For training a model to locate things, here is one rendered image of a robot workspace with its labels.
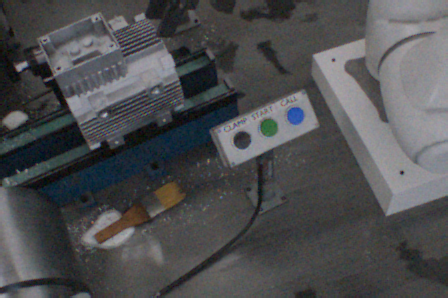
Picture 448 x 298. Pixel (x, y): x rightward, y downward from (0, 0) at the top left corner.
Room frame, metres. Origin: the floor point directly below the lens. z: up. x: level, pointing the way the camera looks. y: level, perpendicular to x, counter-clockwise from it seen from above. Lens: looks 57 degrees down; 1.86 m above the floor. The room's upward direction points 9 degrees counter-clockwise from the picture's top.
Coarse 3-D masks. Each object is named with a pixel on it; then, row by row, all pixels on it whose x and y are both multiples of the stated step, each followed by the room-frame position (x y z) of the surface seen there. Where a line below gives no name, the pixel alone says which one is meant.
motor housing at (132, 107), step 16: (112, 32) 0.79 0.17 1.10; (128, 32) 0.78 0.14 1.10; (144, 32) 0.77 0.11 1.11; (128, 48) 0.74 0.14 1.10; (144, 48) 0.74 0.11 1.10; (160, 48) 0.74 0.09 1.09; (128, 64) 0.72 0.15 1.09; (144, 64) 0.72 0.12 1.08; (160, 64) 0.72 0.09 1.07; (128, 80) 0.69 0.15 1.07; (176, 80) 0.70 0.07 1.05; (80, 96) 0.67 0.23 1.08; (112, 96) 0.67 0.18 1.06; (128, 96) 0.66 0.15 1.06; (144, 96) 0.67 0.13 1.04; (160, 96) 0.68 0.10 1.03; (176, 96) 0.68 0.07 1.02; (80, 112) 0.65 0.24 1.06; (128, 112) 0.66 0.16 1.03; (144, 112) 0.66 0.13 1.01; (160, 112) 0.67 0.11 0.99; (80, 128) 0.64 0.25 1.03; (96, 128) 0.63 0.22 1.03; (112, 128) 0.64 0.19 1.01; (128, 128) 0.66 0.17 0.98
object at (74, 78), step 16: (96, 16) 0.79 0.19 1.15; (64, 32) 0.77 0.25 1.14; (80, 32) 0.78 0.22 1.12; (96, 32) 0.78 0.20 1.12; (48, 48) 0.74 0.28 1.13; (64, 48) 0.75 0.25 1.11; (80, 48) 0.73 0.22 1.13; (96, 48) 0.73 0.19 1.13; (112, 48) 0.70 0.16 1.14; (64, 64) 0.71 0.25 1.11; (80, 64) 0.68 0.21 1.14; (96, 64) 0.69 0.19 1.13; (112, 64) 0.70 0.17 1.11; (64, 80) 0.67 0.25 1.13; (80, 80) 0.67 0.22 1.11; (96, 80) 0.68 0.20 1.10; (112, 80) 0.69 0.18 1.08; (64, 96) 0.66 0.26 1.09
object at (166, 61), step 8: (136, 16) 0.83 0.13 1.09; (144, 16) 0.83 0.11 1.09; (168, 56) 0.72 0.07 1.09; (168, 64) 0.71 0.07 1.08; (72, 96) 0.66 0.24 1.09; (72, 104) 0.65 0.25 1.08; (80, 104) 0.65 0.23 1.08; (72, 112) 0.64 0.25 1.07; (88, 144) 0.64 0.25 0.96; (96, 144) 0.64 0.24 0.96
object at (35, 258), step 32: (0, 192) 0.45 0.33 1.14; (32, 192) 0.47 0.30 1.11; (0, 224) 0.40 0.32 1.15; (32, 224) 0.40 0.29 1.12; (64, 224) 0.44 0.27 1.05; (0, 256) 0.34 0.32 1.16; (32, 256) 0.35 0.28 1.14; (64, 256) 0.36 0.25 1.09; (0, 288) 0.30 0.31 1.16; (32, 288) 0.30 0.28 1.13; (64, 288) 0.31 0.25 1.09
